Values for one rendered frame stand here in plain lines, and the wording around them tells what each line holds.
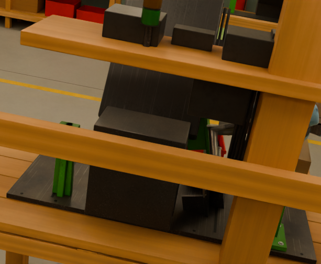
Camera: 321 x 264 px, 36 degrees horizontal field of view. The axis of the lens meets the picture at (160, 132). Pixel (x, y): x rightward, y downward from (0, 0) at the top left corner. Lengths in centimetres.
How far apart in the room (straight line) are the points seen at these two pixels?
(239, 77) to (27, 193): 91
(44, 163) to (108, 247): 54
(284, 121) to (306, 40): 23
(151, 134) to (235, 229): 39
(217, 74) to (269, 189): 36
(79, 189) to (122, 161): 48
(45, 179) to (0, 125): 48
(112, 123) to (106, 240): 39
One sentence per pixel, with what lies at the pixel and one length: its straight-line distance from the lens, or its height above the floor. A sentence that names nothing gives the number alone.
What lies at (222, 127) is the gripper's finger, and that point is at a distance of 171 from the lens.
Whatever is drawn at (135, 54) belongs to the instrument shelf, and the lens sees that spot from 131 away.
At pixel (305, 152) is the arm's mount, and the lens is 250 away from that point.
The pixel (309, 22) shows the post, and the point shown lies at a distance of 132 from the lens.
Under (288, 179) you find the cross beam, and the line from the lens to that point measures 141.
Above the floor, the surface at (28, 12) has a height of 26.
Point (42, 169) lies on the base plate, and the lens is 198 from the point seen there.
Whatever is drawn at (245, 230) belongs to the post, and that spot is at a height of 105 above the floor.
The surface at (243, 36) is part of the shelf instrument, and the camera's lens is 137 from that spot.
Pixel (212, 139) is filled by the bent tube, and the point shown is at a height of 119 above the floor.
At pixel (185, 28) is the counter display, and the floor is 159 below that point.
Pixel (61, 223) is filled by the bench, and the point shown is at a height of 88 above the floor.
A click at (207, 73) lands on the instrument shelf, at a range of 130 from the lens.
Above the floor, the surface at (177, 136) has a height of 124.
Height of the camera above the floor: 189
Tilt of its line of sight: 24 degrees down
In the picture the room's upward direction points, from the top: 10 degrees clockwise
